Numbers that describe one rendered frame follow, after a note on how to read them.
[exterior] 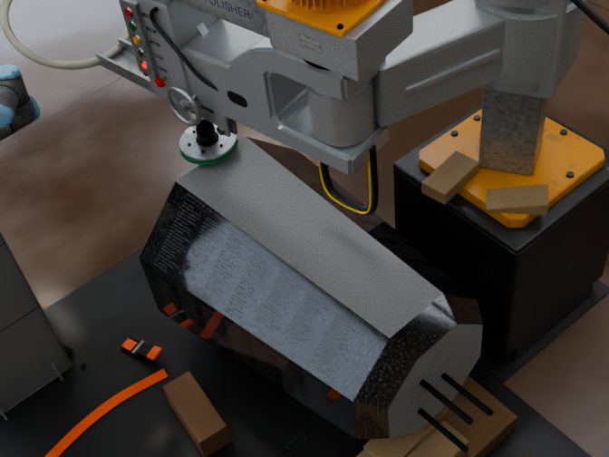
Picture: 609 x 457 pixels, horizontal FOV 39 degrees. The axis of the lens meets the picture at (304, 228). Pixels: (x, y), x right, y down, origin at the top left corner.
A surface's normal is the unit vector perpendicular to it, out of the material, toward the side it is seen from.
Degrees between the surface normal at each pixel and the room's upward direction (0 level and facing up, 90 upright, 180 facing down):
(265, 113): 90
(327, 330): 45
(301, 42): 90
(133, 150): 0
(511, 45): 90
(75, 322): 0
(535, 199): 12
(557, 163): 0
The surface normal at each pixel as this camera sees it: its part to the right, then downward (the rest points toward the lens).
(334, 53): -0.63, 0.62
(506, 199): -0.29, -0.67
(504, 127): -0.35, 0.72
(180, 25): 0.77, 0.41
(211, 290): -0.58, -0.08
